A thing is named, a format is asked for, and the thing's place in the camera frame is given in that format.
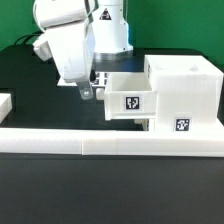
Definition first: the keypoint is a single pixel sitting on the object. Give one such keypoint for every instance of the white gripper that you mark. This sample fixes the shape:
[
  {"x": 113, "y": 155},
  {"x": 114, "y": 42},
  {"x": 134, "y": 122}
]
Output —
[{"x": 72, "y": 47}]

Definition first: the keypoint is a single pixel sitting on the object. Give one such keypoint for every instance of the white drawer box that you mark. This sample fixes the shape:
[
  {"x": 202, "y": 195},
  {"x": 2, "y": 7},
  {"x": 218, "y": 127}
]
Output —
[
  {"x": 146, "y": 124},
  {"x": 128, "y": 95}
]

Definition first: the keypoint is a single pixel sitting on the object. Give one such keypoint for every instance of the white front drawer box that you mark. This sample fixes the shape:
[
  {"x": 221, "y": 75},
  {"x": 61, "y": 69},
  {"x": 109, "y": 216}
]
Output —
[{"x": 146, "y": 124}]

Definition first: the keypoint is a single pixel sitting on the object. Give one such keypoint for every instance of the white drawer cabinet frame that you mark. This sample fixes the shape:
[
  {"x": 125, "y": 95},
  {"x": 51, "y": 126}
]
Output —
[{"x": 188, "y": 91}]

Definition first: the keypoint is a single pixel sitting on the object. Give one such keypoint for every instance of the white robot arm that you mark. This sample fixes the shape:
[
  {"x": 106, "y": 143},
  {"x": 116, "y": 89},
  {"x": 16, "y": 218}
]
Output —
[{"x": 111, "y": 30}]

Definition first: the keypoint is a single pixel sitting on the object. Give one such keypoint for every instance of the white fiducial marker sheet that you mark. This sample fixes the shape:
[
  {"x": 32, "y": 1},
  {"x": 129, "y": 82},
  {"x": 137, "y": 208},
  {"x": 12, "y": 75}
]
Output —
[{"x": 100, "y": 81}]

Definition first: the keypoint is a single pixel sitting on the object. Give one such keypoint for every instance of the white U-shaped border fence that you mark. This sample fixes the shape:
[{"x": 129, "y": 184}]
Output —
[{"x": 208, "y": 143}]

